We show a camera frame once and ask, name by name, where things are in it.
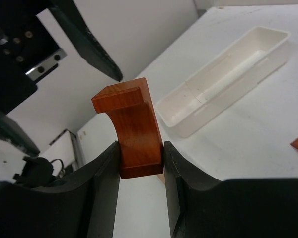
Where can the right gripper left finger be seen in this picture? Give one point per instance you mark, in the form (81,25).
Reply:
(79,205)

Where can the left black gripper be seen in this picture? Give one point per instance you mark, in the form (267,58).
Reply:
(28,52)

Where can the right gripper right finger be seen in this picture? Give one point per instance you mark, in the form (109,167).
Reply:
(201,206)

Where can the orange arch wood block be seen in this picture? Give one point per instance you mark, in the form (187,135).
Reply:
(130,108)

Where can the white plastic tray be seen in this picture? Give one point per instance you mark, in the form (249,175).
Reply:
(236,71)

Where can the long light wood block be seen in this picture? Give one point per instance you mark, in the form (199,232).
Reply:
(161,177)

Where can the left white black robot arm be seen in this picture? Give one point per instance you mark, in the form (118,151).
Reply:
(15,145)

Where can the left aluminium rail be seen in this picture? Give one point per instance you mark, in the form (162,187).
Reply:
(66,147)

